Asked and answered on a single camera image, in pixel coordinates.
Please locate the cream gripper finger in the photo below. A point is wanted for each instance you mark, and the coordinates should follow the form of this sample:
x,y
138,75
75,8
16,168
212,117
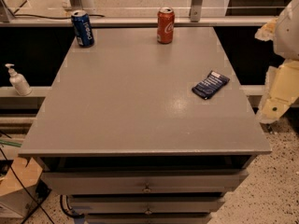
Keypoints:
x,y
267,31
281,90

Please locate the white pump soap bottle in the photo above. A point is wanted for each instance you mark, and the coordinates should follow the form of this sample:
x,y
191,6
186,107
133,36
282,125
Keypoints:
x,y
18,81

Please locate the cardboard box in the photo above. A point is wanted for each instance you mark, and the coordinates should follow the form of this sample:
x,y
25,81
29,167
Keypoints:
x,y
17,187

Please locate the blue rxbar blueberry wrapper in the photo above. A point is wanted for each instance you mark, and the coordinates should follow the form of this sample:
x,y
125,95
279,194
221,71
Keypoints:
x,y
209,86

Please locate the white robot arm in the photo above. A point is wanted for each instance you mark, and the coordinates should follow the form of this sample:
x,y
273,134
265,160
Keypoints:
x,y
286,39

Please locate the grey drawer cabinet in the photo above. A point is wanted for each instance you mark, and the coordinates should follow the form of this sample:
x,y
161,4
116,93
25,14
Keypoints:
x,y
126,105

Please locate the middle grey drawer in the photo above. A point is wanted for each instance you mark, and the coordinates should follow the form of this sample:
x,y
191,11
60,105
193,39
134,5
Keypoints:
x,y
147,204

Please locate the top grey drawer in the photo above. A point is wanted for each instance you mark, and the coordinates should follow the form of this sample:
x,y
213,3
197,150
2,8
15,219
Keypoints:
x,y
145,182

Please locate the blue pepsi can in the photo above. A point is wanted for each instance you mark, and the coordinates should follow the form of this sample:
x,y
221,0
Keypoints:
x,y
82,27

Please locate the red coca-cola can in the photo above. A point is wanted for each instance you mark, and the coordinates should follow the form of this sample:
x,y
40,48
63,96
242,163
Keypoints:
x,y
166,20

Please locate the metal frame rail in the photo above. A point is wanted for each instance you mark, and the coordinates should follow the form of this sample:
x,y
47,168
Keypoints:
x,y
25,21

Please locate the bottom grey drawer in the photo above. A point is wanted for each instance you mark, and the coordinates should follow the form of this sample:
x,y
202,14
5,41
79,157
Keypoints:
x,y
149,219

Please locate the grey drawer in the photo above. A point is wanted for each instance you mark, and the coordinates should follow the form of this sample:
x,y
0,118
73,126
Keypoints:
x,y
147,204
149,219
145,182

